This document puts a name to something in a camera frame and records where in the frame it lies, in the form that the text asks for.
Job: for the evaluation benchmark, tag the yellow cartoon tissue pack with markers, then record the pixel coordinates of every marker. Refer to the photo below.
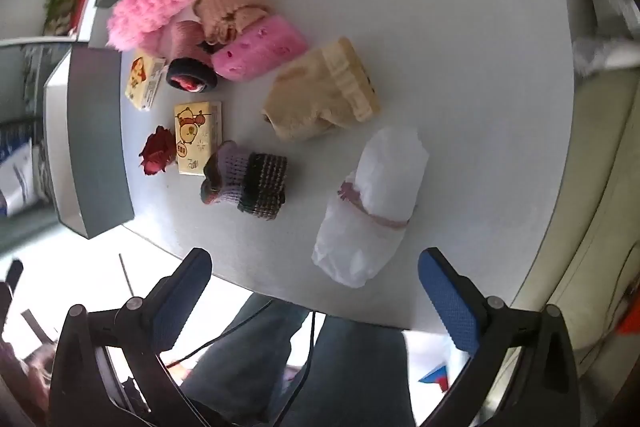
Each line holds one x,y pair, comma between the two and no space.
197,137
144,79

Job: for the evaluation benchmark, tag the peach knit sock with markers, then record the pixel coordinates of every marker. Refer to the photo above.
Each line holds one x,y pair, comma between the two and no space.
232,9

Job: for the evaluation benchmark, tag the white bag with blue print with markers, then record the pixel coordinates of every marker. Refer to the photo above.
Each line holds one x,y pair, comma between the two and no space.
17,172

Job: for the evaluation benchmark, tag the red and blue package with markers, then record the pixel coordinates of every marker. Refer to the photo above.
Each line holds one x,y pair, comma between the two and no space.
435,376

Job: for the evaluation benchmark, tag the white mesh bag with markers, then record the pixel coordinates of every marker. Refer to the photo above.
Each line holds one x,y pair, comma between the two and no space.
372,212

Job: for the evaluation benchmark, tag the dried red rose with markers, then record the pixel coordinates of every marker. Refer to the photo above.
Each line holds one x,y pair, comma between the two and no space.
156,150

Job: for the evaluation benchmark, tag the white blanket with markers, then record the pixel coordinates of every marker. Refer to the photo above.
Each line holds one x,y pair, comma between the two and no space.
600,52

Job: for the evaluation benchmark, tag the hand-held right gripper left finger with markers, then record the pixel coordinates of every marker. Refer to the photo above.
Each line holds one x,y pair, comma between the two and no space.
182,302

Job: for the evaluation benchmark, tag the person's legs in jeans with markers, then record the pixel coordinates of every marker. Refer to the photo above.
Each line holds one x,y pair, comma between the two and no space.
300,357

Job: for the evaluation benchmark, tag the purple striped knit sock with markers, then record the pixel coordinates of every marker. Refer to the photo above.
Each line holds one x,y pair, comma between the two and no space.
245,179

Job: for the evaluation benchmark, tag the pink sponge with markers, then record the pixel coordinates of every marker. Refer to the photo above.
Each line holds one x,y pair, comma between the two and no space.
260,49

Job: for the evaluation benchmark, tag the beige knitted sock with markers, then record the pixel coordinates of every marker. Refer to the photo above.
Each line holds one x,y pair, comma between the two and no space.
320,97

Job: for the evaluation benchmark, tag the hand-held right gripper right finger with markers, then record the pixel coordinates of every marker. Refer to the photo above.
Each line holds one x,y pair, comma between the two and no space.
447,302

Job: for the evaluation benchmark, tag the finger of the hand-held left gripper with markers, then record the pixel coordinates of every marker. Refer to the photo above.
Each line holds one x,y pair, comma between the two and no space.
13,274

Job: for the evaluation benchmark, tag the beige sofa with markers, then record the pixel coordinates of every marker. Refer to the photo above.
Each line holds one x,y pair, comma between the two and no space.
590,157

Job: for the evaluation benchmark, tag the pink fluffy plush cloth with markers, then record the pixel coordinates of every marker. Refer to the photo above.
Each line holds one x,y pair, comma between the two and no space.
155,2

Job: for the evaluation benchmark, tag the pink and black sock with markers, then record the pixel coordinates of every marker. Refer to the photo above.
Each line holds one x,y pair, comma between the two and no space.
187,57

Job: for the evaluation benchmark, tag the red patterned cushion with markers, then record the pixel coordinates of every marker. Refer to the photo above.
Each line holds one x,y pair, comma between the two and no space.
627,324

